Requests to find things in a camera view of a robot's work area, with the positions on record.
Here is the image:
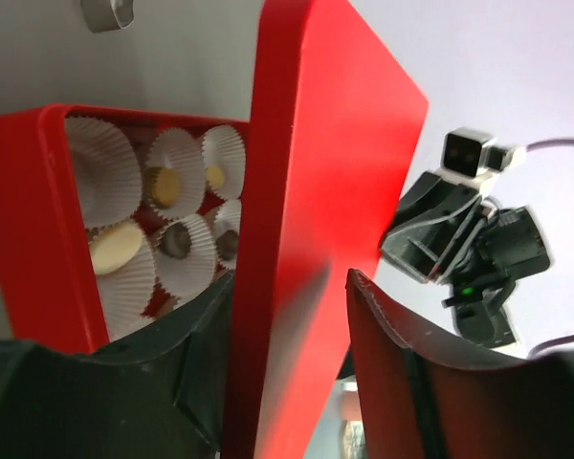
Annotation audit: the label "white paper cup middle-left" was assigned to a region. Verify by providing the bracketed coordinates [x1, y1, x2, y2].
[88, 220, 156, 340]

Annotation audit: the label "caramel oval chocolate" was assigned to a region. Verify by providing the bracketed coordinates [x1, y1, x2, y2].
[206, 165, 226, 190]

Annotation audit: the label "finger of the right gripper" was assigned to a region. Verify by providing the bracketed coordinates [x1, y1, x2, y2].
[379, 172, 483, 284]

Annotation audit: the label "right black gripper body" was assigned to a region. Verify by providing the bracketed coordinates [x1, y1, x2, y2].
[468, 207, 551, 287]

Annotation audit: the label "white paper cup top-right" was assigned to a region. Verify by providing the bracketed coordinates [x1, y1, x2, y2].
[199, 124, 246, 200]

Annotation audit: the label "cream white chocolate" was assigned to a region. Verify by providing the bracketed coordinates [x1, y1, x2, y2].
[89, 222, 144, 275]

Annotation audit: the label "caramel round chocolate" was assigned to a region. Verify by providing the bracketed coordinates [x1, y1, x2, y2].
[144, 166, 181, 208]

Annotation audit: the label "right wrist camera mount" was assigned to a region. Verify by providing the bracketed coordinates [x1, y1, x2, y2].
[436, 127, 527, 198]

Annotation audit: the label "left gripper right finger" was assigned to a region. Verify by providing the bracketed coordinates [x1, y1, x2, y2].
[346, 269, 574, 458]

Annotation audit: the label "red box lid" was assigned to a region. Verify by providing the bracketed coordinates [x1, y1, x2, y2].
[221, 1, 429, 458]

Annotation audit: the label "dark round chocolate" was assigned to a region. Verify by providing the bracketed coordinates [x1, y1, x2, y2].
[159, 223, 192, 260]

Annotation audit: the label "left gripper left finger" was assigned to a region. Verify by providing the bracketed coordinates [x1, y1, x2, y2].
[0, 274, 234, 458]

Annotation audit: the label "metal tongs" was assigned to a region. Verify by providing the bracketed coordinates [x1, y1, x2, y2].
[80, 0, 134, 33]

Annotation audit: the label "white paper cup middle-right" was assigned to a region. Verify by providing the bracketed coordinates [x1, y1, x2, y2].
[213, 200, 242, 270]

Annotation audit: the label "white paper cup centre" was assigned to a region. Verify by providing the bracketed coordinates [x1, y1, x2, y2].
[151, 213, 217, 301]

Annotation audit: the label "white paper cup top-left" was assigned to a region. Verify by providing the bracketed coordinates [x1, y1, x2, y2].
[64, 116, 143, 229]

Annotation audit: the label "red chocolate box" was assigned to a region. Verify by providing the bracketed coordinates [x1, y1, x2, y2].
[0, 103, 224, 354]

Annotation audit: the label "white paper cup top-middle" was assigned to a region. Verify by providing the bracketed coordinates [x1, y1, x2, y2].
[143, 128, 206, 220]

